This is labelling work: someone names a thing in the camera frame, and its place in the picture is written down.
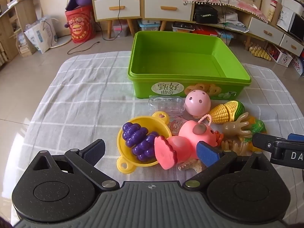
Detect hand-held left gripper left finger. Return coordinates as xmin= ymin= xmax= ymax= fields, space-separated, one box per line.
xmin=33 ymin=139 xmax=120 ymax=192

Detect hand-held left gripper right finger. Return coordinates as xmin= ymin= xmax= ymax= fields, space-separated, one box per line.
xmin=182 ymin=141 xmax=270 ymax=191

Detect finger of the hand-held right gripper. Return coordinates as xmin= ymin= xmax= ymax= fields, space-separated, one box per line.
xmin=252 ymin=132 xmax=288 ymax=153
xmin=287 ymin=133 xmax=304 ymax=143

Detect beige starfish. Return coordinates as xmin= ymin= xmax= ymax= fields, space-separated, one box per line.
xmin=178 ymin=159 xmax=203 ymax=173

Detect beige toy hand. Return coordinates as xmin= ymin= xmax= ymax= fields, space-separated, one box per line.
xmin=221 ymin=140 xmax=246 ymax=155
xmin=222 ymin=112 xmax=253 ymax=139

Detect pink pig toy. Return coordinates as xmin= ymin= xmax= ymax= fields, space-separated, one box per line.
xmin=154 ymin=120 xmax=224 ymax=170

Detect yellow toy pot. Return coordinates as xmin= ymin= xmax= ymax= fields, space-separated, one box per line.
xmin=116 ymin=112 xmax=172 ymax=175

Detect purple toy grapes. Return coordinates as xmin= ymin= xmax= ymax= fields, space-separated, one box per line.
xmin=122 ymin=122 xmax=159 ymax=161

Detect green plastic box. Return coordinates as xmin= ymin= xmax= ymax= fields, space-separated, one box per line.
xmin=127 ymin=30 xmax=252 ymax=100

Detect yellow toy corn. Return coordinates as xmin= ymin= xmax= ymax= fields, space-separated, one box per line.
xmin=208 ymin=100 xmax=245 ymax=124

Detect pink ball with holes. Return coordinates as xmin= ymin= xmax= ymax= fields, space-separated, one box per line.
xmin=185 ymin=89 xmax=211 ymax=117

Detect grey checked tablecloth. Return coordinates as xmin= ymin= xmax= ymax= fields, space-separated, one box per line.
xmin=11 ymin=51 xmax=304 ymax=221

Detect clear plastic case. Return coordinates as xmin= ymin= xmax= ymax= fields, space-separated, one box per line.
xmin=148 ymin=95 xmax=186 ymax=116

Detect white cartoon printed box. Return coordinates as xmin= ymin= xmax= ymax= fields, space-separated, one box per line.
xmin=265 ymin=42 xmax=293 ymax=67

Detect white sideboard drawer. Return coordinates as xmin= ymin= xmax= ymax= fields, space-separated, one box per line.
xmin=279 ymin=34 xmax=304 ymax=57
xmin=248 ymin=17 xmax=285 ymax=46

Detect black microwave oven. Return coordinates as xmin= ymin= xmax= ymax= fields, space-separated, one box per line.
xmin=288 ymin=11 xmax=304 ymax=41

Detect red flat box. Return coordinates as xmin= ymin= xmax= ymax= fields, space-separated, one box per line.
xmin=192 ymin=26 xmax=219 ymax=37

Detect low wooden sideboard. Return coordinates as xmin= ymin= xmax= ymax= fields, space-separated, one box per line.
xmin=192 ymin=2 xmax=304 ymax=57

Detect clear storage box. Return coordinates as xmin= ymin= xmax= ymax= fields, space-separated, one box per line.
xmin=111 ymin=20 xmax=130 ymax=38

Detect red printed bucket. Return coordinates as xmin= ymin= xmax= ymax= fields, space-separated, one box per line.
xmin=65 ymin=5 xmax=96 ymax=44

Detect white paper bag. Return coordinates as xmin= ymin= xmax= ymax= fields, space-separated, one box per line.
xmin=23 ymin=16 xmax=58 ymax=54

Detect white appliance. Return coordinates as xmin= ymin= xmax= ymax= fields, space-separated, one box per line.
xmin=281 ymin=0 xmax=304 ymax=15

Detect blue lid storage box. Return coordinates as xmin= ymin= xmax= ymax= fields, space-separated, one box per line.
xmin=137 ymin=19 xmax=162 ymax=32

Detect black bag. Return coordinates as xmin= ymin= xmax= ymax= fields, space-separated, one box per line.
xmin=193 ymin=4 xmax=219 ymax=25

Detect white cabinet drawer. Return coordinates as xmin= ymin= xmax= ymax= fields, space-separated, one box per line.
xmin=144 ymin=0 xmax=193 ymax=21
xmin=93 ymin=0 xmax=141 ymax=21

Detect wooden bookshelf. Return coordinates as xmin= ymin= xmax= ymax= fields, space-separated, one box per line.
xmin=0 ymin=0 xmax=44 ymax=63

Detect black floor cable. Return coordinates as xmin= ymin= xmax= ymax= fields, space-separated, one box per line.
xmin=67 ymin=41 xmax=101 ymax=55

